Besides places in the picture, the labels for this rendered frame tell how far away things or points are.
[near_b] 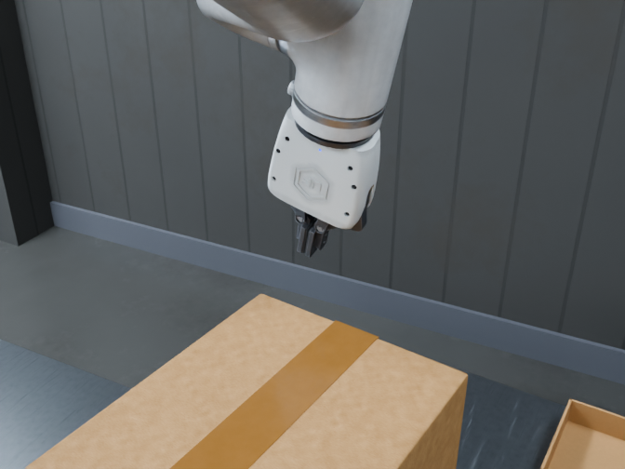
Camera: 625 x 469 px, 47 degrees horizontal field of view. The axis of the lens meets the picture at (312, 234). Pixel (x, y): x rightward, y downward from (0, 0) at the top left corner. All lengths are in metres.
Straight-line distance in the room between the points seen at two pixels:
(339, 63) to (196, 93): 2.14
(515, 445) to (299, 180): 0.52
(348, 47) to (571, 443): 0.67
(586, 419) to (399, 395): 0.49
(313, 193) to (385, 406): 0.21
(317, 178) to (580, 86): 1.57
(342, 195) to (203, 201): 2.22
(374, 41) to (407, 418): 0.31
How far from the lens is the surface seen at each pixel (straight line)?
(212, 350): 0.69
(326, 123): 0.62
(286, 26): 0.42
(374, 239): 2.56
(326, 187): 0.68
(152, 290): 2.90
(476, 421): 1.06
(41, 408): 1.13
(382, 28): 0.57
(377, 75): 0.60
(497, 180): 2.33
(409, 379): 0.66
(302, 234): 0.75
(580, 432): 1.08
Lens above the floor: 1.54
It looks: 28 degrees down
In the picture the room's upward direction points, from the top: straight up
